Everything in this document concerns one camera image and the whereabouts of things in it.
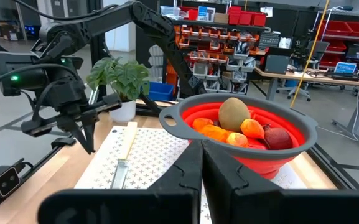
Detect wooden work desk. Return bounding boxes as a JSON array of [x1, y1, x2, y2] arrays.
[[253, 67, 359, 149]]

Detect orange tangerine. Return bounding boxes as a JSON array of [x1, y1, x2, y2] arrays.
[[192, 118, 215, 131]]

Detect black table-level camera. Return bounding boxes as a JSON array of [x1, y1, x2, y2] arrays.
[[0, 164, 24, 200]]

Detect blue storage bin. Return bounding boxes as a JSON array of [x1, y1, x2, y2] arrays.
[[147, 81, 175, 102]]

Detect dark red pomegranate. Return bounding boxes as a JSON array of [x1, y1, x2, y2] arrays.
[[261, 123, 294, 151]]

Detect wire shelf rack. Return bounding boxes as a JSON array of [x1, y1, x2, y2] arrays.
[[312, 6, 359, 69]]

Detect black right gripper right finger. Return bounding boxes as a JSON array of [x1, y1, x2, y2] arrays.
[[202, 140, 284, 224]]

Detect knife with cream handle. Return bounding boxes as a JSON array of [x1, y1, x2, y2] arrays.
[[110, 121, 138, 190]]

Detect red colander bowl grey rim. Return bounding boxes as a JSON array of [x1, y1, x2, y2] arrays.
[[159, 93, 319, 181]]

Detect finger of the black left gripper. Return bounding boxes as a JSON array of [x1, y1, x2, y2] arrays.
[[68, 123, 91, 155], [85, 116, 98, 150]]

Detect parts rack orange bins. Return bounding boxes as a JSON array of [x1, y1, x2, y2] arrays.
[[165, 18, 269, 96]]

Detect yellow hanging cable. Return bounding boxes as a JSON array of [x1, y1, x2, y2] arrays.
[[290, 0, 332, 108]]

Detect brown kiwi fruit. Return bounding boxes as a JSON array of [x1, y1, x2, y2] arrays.
[[218, 96, 252, 133]]

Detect open laptop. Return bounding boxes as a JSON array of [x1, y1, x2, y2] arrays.
[[327, 61, 359, 82]]

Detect red storage bin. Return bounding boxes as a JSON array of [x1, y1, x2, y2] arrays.
[[228, 6, 241, 26], [252, 12, 268, 27], [239, 11, 254, 26]]

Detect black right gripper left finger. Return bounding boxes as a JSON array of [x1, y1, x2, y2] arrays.
[[149, 139, 203, 200]]

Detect white perforated metal shelf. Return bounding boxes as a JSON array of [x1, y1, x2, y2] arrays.
[[74, 125, 308, 224]]

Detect black equipment box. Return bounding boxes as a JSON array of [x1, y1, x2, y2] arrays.
[[263, 54, 291, 75]]

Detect grey office chair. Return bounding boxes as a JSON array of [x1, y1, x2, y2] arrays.
[[275, 40, 331, 102]]

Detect green potted plant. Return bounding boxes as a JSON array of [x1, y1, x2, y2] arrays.
[[85, 56, 151, 123]]

